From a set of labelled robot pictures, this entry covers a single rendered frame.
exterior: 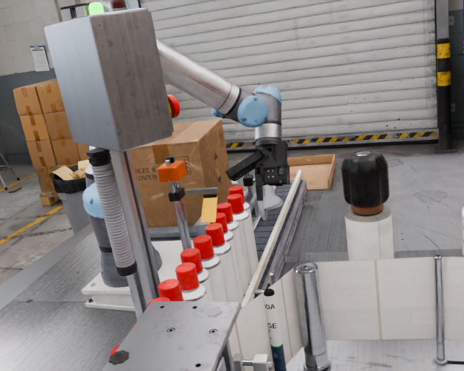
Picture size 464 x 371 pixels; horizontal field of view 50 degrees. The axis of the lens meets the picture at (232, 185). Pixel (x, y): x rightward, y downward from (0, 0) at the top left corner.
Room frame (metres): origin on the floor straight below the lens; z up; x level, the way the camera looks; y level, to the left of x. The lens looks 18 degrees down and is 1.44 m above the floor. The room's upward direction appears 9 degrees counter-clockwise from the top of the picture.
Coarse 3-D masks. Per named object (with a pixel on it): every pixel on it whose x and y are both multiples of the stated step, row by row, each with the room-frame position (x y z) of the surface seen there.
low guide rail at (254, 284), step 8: (296, 176) 1.59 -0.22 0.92; (296, 184) 1.52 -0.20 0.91; (288, 200) 1.38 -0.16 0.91; (288, 208) 1.35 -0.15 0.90; (280, 216) 1.27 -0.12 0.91; (280, 224) 1.22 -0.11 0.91; (272, 232) 1.17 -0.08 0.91; (272, 240) 1.13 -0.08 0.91; (272, 248) 1.11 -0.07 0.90; (264, 256) 1.05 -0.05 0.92; (264, 264) 1.02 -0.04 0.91; (256, 272) 0.98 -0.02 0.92; (256, 280) 0.94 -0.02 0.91; (248, 288) 0.92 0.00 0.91; (256, 288) 0.94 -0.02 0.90; (248, 296) 0.88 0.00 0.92
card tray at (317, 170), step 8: (288, 160) 1.98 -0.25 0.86; (296, 160) 1.97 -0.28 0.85; (304, 160) 1.96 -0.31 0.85; (312, 160) 1.95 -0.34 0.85; (320, 160) 1.94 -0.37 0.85; (328, 160) 1.93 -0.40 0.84; (296, 168) 1.94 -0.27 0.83; (304, 168) 1.92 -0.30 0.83; (312, 168) 1.90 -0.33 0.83; (320, 168) 1.89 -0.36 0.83; (328, 168) 1.87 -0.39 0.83; (288, 176) 1.85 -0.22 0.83; (304, 176) 1.82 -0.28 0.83; (312, 176) 1.80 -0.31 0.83; (320, 176) 1.79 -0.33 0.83; (328, 176) 1.67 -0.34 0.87; (312, 184) 1.71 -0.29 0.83; (320, 184) 1.70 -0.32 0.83; (328, 184) 1.64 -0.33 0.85
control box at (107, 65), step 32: (64, 32) 0.77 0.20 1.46; (96, 32) 0.71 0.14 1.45; (128, 32) 0.73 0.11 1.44; (64, 64) 0.80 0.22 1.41; (96, 64) 0.71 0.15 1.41; (128, 64) 0.73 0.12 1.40; (160, 64) 0.77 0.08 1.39; (64, 96) 0.82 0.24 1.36; (96, 96) 0.73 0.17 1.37; (128, 96) 0.72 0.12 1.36; (160, 96) 0.75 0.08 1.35; (96, 128) 0.75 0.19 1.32; (128, 128) 0.71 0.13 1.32; (160, 128) 0.75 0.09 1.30
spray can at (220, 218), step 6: (216, 216) 0.91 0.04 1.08; (222, 216) 0.90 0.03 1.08; (210, 222) 0.91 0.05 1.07; (216, 222) 0.90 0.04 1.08; (222, 222) 0.90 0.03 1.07; (228, 234) 0.90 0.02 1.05; (228, 240) 0.89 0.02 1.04; (234, 246) 0.91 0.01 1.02; (234, 252) 0.90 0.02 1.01; (234, 258) 0.90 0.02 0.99; (234, 264) 0.90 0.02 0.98; (240, 276) 0.91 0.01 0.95; (240, 282) 0.91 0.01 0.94; (240, 288) 0.90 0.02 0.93; (240, 294) 0.90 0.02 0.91; (240, 300) 0.90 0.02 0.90
